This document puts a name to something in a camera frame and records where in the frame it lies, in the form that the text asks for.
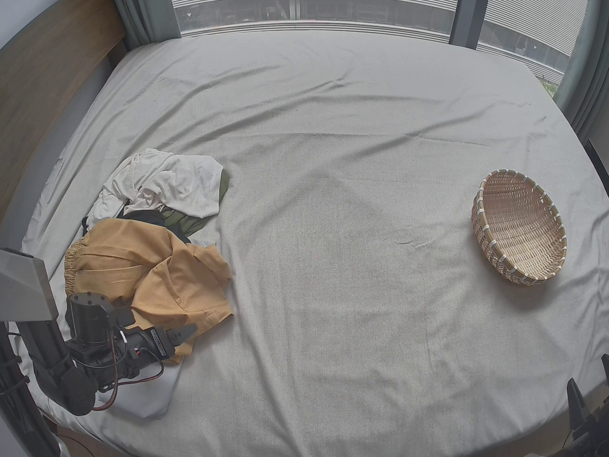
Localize black garment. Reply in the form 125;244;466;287
80;209;192;246

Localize round woven basket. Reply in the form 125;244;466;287
471;169;568;285

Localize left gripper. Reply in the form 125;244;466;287
116;323;198;380

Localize white garment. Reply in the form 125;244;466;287
90;148;224;234

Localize green garment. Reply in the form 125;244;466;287
159;166;230;239

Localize tan shorts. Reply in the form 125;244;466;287
64;218;235;365

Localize window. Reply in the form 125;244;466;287
162;0;593;87

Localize blue-green curtain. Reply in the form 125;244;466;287
554;0;609;137
102;0;184;49

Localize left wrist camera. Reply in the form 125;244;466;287
112;304;139;329

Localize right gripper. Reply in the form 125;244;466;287
567;377;609;457

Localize bed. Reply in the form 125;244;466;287
0;0;609;457

